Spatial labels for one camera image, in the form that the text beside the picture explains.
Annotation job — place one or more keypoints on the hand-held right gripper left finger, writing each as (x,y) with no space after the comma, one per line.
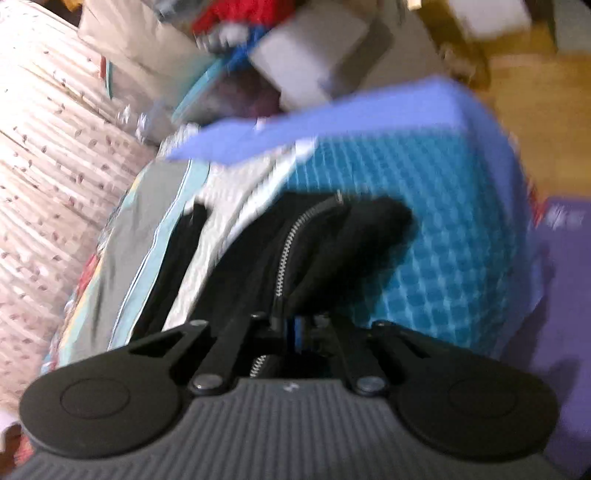
(289,333)

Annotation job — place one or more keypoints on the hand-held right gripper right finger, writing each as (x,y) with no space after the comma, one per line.
(305,333)

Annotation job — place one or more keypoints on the black pants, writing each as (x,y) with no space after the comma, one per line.
(351,240)

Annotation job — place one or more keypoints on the teal striped patterned bed sheet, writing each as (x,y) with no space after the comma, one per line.
(438,230)

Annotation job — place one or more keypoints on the purple bed sheet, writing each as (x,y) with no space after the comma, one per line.
(369,120)

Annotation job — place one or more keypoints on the teal edged dark board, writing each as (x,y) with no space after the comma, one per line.
(231,97)

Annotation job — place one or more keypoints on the grey box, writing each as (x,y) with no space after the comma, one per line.
(314,55)

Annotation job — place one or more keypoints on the beige leaf print curtain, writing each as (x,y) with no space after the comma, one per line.
(55,161)

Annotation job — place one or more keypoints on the red and blue clothes pile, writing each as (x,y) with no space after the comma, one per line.
(231,18)

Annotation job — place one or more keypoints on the beige pillow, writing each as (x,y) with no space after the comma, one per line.
(134,41)

